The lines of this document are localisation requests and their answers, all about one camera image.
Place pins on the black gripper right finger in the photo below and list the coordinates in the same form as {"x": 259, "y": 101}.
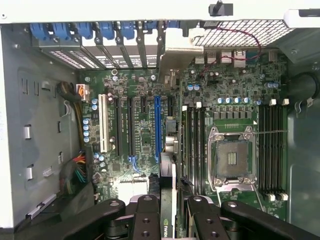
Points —
{"x": 205, "y": 220}

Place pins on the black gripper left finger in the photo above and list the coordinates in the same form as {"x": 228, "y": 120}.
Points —
{"x": 146, "y": 217}

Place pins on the blue expansion slot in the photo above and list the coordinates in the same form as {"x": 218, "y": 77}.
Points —
{"x": 158, "y": 125}

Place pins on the black open PC case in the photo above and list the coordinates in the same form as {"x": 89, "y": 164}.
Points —
{"x": 305, "y": 162}

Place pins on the white expansion slot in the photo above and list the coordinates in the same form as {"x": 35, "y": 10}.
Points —
{"x": 103, "y": 125}

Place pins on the short black expansion slot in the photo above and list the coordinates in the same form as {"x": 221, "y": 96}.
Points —
{"x": 144, "y": 105}
{"x": 171, "y": 106}

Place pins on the long black expansion slot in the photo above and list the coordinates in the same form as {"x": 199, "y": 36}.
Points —
{"x": 131, "y": 125}
{"x": 118, "y": 125}

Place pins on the thin metal locking lever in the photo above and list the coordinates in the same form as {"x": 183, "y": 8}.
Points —
{"x": 272, "y": 132}

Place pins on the grey power supply unit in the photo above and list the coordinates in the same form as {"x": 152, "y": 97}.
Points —
{"x": 42, "y": 140}

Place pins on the green motherboard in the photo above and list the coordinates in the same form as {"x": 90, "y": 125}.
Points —
{"x": 140, "y": 130}

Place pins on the silver chipset heatsink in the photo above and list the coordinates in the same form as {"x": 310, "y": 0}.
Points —
{"x": 130, "y": 190}

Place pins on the blue card retention clip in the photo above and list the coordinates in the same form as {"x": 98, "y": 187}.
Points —
{"x": 127, "y": 30}
{"x": 107, "y": 30}
{"x": 62, "y": 30}
{"x": 85, "y": 30}
{"x": 40, "y": 30}

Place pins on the metal CPU socket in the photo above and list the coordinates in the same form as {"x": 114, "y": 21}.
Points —
{"x": 232, "y": 160}

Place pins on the black plastic shroud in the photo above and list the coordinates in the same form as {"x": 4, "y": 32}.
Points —
{"x": 82, "y": 197}

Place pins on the empty black RAM slot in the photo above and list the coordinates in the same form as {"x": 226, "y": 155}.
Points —
{"x": 262, "y": 150}
{"x": 275, "y": 150}
{"x": 268, "y": 150}
{"x": 281, "y": 150}

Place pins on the black rear panel switch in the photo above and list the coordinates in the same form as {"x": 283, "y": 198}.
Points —
{"x": 220, "y": 10}

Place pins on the white power connector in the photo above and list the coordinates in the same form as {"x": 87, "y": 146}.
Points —
{"x": 83, "y": 95}

